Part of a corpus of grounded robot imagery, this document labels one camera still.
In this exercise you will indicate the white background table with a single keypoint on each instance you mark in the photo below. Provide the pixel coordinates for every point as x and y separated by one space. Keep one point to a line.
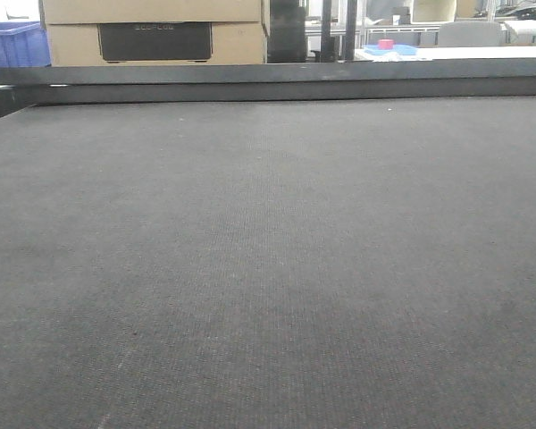
448 53

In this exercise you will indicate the black conveyor side rail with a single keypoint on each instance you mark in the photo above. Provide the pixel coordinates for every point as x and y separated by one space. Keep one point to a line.
497 77

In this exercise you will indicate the dark grey conveyor belt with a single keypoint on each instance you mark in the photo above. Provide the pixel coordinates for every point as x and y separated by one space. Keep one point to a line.
367 264

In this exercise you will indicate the black vertical post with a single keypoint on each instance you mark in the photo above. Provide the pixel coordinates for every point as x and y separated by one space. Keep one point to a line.
327 47

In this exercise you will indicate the large cardboard box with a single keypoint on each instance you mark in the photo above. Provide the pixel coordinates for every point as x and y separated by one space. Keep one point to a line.
105 32

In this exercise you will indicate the blue plastic crate background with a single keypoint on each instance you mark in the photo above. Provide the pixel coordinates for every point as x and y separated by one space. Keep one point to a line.
23 44

